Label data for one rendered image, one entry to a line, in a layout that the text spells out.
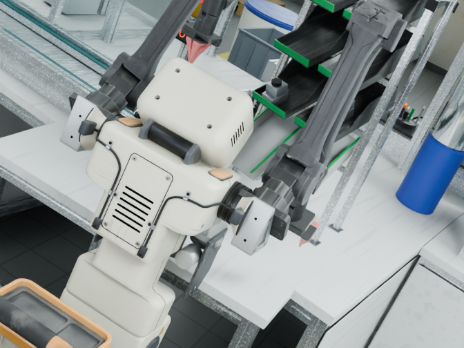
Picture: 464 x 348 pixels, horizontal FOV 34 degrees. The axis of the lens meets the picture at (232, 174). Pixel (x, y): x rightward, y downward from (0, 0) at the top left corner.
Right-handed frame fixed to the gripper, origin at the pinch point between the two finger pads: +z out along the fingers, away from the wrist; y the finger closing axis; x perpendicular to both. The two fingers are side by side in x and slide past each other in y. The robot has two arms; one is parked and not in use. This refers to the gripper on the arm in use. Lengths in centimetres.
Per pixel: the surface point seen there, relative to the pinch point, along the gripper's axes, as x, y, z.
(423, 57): -41, -47, -23
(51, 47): -24, 70, 33
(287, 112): -11.1, -28.2, 2.1
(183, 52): -33.5, 23.7, 11.4
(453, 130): -93, -56, 4
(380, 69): -19, -44, -19
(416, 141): -127, -38, 25
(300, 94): -22.1, -25.2, -0.7
